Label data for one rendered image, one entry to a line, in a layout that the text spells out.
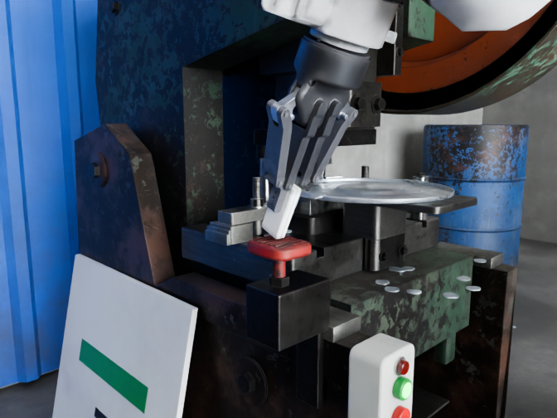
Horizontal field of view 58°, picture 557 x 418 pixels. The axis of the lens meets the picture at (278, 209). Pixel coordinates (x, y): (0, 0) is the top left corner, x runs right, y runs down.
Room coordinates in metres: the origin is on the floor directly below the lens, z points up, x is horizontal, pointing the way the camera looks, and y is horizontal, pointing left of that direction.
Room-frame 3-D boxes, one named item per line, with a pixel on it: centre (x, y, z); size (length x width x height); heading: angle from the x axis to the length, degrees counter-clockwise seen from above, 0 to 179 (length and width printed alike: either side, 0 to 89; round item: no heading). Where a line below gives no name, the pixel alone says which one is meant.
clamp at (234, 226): (0.88, 0.04, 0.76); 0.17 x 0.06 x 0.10; 134
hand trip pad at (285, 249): (0.61, 0.00, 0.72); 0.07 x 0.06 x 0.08; 44
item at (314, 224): (1.01, -0.07, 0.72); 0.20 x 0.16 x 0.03; 134
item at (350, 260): (1.00, -0.08, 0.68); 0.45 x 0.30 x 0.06; 134
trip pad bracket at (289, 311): (0.62, -0.01, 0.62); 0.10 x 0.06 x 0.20; 134
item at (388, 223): (0.88, -0.20, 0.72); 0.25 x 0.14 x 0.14; 44
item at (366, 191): (0.91, -0.17, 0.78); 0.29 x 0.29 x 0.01
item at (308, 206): (1.00, -0.08, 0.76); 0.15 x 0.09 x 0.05; 134
